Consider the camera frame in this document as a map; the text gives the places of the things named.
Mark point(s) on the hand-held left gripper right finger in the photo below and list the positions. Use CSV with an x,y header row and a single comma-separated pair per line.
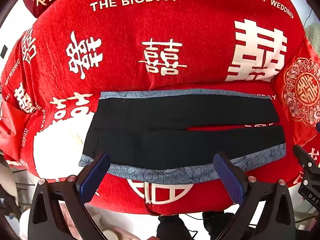
x,y
228,180

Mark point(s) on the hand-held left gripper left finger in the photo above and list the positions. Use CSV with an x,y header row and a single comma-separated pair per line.
x,y
96,177

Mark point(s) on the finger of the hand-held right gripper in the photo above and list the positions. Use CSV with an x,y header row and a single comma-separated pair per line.
x,y
303,156

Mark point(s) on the black pants with grey-blue trim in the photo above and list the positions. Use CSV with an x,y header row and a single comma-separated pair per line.
x,y
175,140

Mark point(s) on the person's right leg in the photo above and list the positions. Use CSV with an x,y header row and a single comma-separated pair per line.
x,y
217,220

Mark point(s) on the person's leg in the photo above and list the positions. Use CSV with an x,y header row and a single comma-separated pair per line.
x,y
217,220
172,227

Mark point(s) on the red pillow with gold emblem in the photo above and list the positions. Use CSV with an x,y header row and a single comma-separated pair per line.
x,y
303,90

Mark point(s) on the person's left leg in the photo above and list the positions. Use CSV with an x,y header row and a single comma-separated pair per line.
x,y
172,227

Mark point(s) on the grey curtain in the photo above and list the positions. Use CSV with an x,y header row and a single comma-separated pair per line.
x,y
315,32

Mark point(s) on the red printed blanket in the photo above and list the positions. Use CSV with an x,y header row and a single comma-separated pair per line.
x,y
175,30

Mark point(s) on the black wall switch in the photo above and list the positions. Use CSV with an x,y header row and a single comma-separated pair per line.
x,y
4,51

